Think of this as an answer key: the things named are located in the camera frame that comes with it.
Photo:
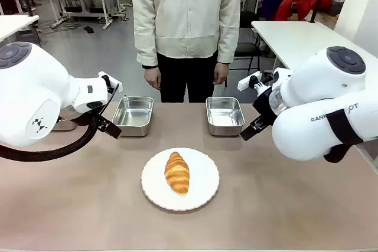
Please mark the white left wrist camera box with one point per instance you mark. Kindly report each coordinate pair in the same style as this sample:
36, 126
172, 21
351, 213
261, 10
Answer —
110, 82

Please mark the person in cream shirt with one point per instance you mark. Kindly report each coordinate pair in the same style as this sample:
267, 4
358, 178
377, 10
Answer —
186, 13

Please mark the person's left forearm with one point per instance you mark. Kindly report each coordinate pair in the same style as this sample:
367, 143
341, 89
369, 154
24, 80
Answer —
228, 39

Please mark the small white table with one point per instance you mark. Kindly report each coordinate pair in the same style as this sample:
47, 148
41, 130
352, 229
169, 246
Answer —
14, 26

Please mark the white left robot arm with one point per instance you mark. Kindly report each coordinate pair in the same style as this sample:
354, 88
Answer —
29, 86

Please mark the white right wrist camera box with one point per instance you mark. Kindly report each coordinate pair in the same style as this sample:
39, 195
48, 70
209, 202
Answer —
246, 82

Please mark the person's right forearm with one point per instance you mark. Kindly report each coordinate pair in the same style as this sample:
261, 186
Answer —
146, 42

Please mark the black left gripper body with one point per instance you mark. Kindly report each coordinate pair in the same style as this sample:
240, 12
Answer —
100, 120

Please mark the person's right hand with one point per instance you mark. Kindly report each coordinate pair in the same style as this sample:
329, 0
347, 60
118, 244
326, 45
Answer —
153, 78

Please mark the black folding chair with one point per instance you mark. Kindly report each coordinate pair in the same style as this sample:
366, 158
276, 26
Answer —
246, 48

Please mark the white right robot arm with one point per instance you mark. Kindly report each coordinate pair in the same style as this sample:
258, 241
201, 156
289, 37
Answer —
310, 134

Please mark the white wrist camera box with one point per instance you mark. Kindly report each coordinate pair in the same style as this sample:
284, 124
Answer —
110, 82
246, 82

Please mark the golden croissant bread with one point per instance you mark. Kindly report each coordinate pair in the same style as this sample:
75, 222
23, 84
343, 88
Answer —
177, 173

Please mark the person's left hand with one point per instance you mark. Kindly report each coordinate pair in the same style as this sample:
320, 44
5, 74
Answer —
221, 73

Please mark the large white side table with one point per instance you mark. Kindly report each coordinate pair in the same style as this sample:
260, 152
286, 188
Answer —
298, 42

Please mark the white scalloped plate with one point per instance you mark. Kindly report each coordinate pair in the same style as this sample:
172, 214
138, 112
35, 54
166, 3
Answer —
203, 181

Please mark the steel rectangular container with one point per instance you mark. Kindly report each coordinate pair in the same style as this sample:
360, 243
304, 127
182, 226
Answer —
66, 125
133, 116
224, 114

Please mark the black object on floor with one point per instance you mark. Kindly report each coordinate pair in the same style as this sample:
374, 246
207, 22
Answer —
88, 29

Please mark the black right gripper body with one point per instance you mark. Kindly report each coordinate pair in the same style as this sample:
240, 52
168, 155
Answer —
264, 107

